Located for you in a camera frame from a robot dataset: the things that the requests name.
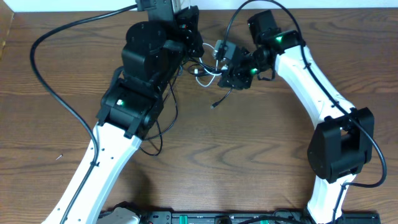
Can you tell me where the white USB cable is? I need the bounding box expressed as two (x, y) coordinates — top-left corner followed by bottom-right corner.
(193, 42), (229, 88)

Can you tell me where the thin black USB cable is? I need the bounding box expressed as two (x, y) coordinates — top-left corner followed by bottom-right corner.
(138, 63), (184, 157)

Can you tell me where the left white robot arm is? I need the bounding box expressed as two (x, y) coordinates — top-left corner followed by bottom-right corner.
(46, 1), (204, 223)

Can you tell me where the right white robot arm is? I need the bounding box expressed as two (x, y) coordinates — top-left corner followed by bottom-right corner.
(213, 28), (380, 223)

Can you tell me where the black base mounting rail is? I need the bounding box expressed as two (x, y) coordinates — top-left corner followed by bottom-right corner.
(99, 202), (382, 224)

